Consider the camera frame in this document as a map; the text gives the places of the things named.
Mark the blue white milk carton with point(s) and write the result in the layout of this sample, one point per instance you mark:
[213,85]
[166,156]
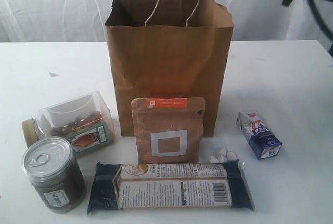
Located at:
[260,138]

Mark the brown paper bag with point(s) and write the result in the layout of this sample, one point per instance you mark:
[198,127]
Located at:
[168,49]

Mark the brown kraft pouch orange label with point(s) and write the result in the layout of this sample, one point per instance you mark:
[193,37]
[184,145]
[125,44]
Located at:
[168,130]

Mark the white garlic clove cluster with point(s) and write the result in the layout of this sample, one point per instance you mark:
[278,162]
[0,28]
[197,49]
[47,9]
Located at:
[223,155]

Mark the clear nut jar yellow lid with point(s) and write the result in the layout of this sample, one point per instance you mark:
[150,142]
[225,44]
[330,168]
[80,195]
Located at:
[85,122]

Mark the long dark noodle package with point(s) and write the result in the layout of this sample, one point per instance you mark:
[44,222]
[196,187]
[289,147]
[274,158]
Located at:
[153,186]

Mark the small clear plastic scrap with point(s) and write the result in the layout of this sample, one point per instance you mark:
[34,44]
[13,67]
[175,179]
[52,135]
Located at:
[53,74]

